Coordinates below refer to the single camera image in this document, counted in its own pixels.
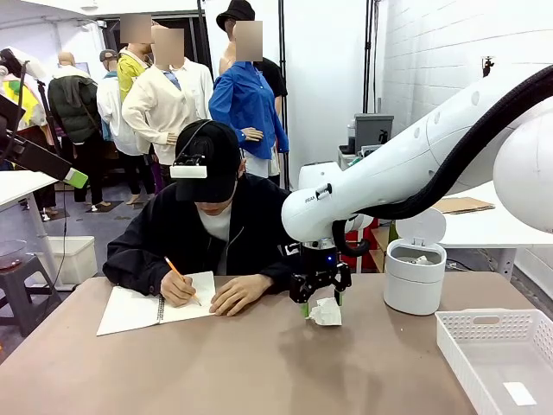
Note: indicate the black baseball cap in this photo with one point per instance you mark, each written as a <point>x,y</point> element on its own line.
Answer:
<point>216,151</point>

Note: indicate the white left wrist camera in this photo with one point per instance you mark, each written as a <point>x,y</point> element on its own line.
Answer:
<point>30,62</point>

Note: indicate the grey plastic stool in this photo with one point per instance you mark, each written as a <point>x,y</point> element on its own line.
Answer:
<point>26,289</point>

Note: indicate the grey box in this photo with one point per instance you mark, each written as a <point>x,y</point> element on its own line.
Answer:
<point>371,129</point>

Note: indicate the mannequin in white shirt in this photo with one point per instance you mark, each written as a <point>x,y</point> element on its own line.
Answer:
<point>112,112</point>

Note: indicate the white perforated plastic basket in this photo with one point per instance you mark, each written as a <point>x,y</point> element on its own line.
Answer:
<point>475,328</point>

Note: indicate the white paper ball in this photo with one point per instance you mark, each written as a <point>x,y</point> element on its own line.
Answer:
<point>326,313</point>
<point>420,259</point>

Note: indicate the red shopping bag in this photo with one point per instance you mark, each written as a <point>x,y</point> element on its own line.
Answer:
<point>365,261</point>

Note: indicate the yellow pencil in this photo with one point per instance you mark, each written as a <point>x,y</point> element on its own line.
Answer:
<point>173,266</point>

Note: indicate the mannequin in dark green jacket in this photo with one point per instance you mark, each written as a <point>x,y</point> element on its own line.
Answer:
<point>71,104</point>

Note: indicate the person in black jacket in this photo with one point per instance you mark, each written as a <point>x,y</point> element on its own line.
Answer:
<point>259,216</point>

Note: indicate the thin black tripod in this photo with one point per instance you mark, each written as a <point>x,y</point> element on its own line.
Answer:
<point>49,116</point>

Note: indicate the green bottle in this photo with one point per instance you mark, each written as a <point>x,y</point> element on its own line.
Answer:
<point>393,231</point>

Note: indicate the white lidded trash bin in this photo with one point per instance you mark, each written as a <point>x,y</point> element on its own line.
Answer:
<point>412,289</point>

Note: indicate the mannequin in yellow shirt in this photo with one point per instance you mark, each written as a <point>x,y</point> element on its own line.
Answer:
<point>127,73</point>

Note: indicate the mannequin with yellow scarf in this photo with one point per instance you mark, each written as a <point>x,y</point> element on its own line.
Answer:
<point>30,99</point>

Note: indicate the small white side table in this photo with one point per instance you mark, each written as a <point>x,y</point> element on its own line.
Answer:
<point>345,157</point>

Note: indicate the black head camera mount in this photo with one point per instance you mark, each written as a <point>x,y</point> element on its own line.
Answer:
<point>190,160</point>

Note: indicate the person's left forearm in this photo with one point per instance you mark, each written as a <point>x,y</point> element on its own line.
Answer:
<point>281,272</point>

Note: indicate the person's left hand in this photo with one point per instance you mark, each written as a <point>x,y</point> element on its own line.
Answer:
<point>242,294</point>

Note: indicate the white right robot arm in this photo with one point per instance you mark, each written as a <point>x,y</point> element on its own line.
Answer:
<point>389,173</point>

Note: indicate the flat brown cardboard sheet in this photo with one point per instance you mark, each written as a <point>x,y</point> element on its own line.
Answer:
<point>462,205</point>

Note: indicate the tall black tripod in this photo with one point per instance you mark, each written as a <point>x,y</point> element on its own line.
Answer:
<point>488,67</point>

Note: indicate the person's right forearm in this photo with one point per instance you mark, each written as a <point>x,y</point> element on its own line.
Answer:
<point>134,268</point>

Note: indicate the person's right hand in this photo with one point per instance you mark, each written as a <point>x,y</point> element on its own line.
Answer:
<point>179,291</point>

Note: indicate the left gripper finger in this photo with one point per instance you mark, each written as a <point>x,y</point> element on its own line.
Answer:
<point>10,114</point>
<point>39,160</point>

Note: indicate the mannequin in cream cardigan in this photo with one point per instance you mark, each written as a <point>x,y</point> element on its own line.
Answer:
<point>155,104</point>

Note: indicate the white spiral notebook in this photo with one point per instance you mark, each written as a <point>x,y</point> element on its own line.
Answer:
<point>129,309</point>

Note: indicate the brown round dish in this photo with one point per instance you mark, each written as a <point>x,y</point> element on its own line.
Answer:
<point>10,255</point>

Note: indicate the black bucket hat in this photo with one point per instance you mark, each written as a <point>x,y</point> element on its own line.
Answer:
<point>235,13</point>

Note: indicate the mannequin in blue shirt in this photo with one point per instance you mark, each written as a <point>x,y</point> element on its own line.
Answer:
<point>246,104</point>

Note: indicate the white table with white legs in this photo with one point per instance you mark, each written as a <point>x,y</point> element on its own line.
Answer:
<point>21,183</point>

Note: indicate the white storage box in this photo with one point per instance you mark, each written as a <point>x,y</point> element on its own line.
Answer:
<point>73,259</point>

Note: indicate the black light stand pole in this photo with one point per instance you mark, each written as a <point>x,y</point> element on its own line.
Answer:
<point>370,52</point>
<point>282,65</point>

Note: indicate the grey tray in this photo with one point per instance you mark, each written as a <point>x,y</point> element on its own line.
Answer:
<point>369,149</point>

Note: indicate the white head-mounted camera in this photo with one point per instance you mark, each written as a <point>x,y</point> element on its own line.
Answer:
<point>188,172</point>

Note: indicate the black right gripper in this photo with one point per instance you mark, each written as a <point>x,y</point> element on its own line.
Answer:
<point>319,263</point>

